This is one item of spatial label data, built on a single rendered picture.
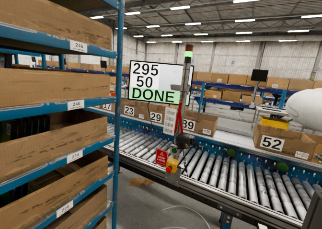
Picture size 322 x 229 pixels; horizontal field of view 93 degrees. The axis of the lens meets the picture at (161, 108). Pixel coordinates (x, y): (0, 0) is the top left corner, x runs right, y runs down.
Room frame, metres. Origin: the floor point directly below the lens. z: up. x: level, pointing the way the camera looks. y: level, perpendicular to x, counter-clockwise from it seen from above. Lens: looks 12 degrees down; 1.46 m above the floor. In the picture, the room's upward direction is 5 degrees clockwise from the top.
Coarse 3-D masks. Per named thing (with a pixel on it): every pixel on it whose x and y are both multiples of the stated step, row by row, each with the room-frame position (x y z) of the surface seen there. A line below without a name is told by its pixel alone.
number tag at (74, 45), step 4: (72, 40) 0.52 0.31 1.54; (72, 44) 0.52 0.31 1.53; (76, 44) 0.53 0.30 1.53; (80, 44) 0.55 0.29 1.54; (84, 44) 0.56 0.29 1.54; (72, 48) 0.52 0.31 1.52; (76, 48) 0.53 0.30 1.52; (80, 48) 0.55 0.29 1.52; (84, 48) 0.56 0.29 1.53; (84, 52) 0.56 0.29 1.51
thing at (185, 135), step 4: (176, 136) 0.95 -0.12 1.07; (180, 136) 0.94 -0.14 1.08; (184, 136) 0.93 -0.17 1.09; (188, 136) 0.92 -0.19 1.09; (192, 136) 0.94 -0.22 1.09; (176, 140) 0.94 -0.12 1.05; (180, 140) 0.93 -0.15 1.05; (184, 140) 0.92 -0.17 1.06; (188, 140) 0.91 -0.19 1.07; (192, 140) 0.90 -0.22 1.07; (180, 144) 0.94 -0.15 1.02; (184, 144) 0.94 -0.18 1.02; (192, 144) 0.90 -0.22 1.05; (180, 148) 0.94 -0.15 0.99; (184, 148) 0.93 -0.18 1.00
